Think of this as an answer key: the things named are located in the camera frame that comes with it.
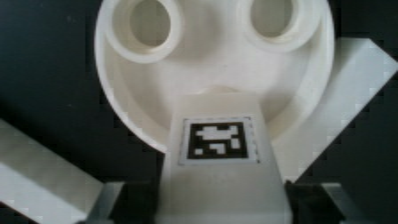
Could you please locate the white obstacle frame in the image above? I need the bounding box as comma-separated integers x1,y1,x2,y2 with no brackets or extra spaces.
0,38,398,224

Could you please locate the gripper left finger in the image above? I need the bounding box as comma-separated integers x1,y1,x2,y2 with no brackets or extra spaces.
77,181,159,224

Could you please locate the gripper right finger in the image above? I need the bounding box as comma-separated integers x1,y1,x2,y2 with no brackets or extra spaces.
285,181,369,224

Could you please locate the white round stool seat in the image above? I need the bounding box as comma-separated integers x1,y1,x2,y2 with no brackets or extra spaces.
95,0,335,171

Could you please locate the white stool leg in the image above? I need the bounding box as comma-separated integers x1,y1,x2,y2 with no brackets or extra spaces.
155,86,294,224

